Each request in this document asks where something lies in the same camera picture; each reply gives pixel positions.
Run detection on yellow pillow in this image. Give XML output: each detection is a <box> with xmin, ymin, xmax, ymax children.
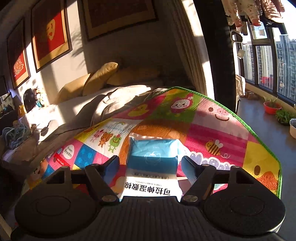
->
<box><xmin>54</xmin><ymin>73</ymin><xmax>92</xmax><ymax>104</ymax></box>
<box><xmin>82</xmin><ymin>62</ymin><xmax>118</xmax><ymax>96</ymax></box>

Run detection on middle red framed picture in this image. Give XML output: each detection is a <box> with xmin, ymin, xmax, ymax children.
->
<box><xmin>31</xmin><ymin>0</ymin><xmax>72</xmax><ymax>72</ymax></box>

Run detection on dark framed picture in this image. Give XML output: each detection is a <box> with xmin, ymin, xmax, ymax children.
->
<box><xmin>82</xmin><ymin>1</ymin><xmax>157</xmax><ymax>41</ymax></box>

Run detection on colourful cartoon play mat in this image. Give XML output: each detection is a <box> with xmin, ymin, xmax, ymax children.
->
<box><xmin>26</xmin><ymin>87</ymin><xmax>282</xmax><ymax>196</ymax></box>

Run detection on red framed wall picture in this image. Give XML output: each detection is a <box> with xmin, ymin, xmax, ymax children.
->
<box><xmin>6</xmin><ymin>18</ymin><xmax>31</xmax><ymax>90</ymax></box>

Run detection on blue white wipes packet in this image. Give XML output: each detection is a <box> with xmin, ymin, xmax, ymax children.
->
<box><xmin>119</xmin><ymin>136</ymin><xmax>188</xmax><ymax>201</ymax></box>

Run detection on white grey bed blanket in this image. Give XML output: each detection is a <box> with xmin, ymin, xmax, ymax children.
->
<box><xmin>19</xmin><ymin>84</ymin><xmax>166</xmax><ymax>142</ymax></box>

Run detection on red flower pot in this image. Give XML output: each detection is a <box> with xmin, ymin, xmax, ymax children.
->
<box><xmin>263</xmin><ymin>96</ymin><xmax>281</xmax><ymax>115</ymax></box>

